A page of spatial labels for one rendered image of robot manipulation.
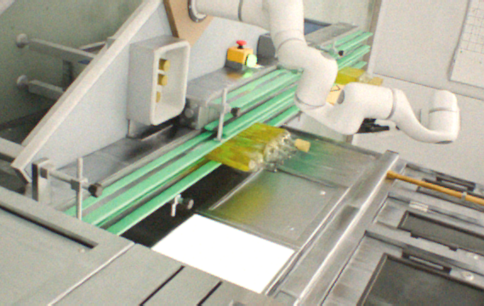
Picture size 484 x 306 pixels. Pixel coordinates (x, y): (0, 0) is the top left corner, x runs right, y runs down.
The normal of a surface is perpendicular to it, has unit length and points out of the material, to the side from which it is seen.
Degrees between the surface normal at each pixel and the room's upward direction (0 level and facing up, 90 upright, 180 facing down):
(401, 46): 90
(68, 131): 0
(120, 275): 90
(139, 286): 90
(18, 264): 90
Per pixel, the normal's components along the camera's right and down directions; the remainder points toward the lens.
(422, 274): 0.13, -0.91
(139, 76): -0.43, 0.30
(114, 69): 0.89, 0.28
